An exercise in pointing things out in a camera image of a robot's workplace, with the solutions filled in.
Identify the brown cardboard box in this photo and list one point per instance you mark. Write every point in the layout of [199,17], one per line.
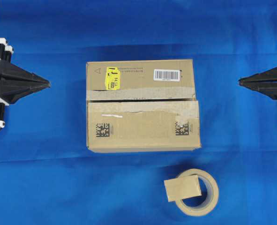
[141,105]

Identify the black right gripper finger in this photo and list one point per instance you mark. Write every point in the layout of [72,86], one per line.
[266,88]
[267,76]

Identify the brown tape strip piece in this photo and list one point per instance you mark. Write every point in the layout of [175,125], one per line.
[182,188]

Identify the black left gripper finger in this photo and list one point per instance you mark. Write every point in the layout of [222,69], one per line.
[13,72]
[12,91]

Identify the blue table cloth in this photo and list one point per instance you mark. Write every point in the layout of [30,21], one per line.
[47,174]

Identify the beige masking tape roll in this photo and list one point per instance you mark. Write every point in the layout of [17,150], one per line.
[212,194]

